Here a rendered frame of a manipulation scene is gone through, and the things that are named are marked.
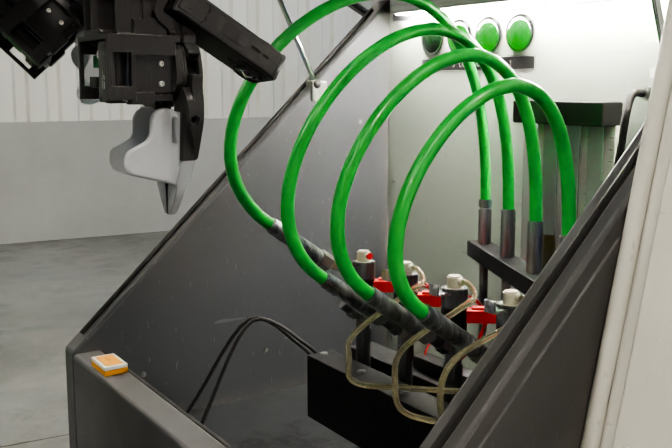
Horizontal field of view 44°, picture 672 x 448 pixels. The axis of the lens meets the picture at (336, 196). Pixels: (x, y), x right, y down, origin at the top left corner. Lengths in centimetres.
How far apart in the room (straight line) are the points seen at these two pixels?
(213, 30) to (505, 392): 38
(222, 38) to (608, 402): 45
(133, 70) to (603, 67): 62
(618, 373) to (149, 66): 46
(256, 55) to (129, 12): 11
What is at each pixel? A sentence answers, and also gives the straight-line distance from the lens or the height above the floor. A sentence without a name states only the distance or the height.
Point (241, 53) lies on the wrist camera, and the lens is 73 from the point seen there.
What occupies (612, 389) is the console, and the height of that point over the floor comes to 106.
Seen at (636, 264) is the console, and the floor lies 116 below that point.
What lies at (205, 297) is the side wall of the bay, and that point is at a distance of 127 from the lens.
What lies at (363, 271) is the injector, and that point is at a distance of 100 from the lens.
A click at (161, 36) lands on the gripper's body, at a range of 70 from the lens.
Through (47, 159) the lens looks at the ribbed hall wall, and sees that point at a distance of 742.
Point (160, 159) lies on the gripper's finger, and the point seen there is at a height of 125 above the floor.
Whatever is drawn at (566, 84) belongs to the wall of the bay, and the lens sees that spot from 114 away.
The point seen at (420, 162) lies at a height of 124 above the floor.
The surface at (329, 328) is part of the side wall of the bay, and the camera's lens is 140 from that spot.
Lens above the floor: 131
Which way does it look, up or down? 8 degrees down
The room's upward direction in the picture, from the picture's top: straight up
